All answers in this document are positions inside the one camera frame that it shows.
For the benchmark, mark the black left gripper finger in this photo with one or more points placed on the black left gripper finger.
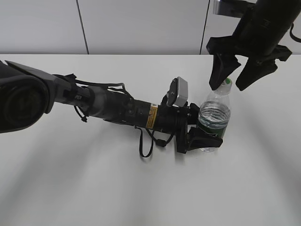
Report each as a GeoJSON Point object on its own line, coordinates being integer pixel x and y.
{"type": "Point", "coordinates": [193, 113]}
{"type": "Point", "coordinates": [199, 139]}

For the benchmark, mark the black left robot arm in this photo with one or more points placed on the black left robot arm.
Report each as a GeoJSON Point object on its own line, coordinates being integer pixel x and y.
{"type": "Point", "coordinates": [27, 93]}

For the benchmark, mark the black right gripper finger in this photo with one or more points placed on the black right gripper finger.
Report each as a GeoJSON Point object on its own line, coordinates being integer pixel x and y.
{"type": "Point", "coordinates": [223, 66]}
{"type": "Point", "coordinates": [253, 71]}

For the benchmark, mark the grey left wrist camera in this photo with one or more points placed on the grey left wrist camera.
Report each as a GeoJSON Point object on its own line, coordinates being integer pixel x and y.
{"type": "Point", "coordinates": [179, 94]}

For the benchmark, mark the white green bottle cap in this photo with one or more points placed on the white green bottle cap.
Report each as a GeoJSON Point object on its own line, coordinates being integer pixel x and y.
{"type": "Point", "coordinates": [224, 88]}

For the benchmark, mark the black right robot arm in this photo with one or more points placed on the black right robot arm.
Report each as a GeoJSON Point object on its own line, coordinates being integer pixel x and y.
{"type": "Point", "coordinates": [262, 26]}

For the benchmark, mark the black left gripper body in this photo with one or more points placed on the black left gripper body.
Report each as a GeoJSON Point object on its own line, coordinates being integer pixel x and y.
{"type": "Point", "coordinates": [174, 121]}

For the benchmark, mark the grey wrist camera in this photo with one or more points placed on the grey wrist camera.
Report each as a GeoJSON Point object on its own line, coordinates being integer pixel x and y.
{"type": "Point", "coordinates": [231, 8]}
{"type": "Point", "coordinates": [179, 94]}

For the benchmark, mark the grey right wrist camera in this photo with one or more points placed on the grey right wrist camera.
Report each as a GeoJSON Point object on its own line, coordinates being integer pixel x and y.
{"type": "Point", "coordinates": [231, 8]}

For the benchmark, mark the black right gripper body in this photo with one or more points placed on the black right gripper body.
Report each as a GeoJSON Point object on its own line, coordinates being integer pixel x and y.
{"type": "Point", "coordinates": [260, 46]}

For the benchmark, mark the clear water bottle green label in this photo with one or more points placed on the clear water bottle green label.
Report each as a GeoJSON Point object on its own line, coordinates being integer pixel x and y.
{"type": "Point", "coordinates": [214, 114]}

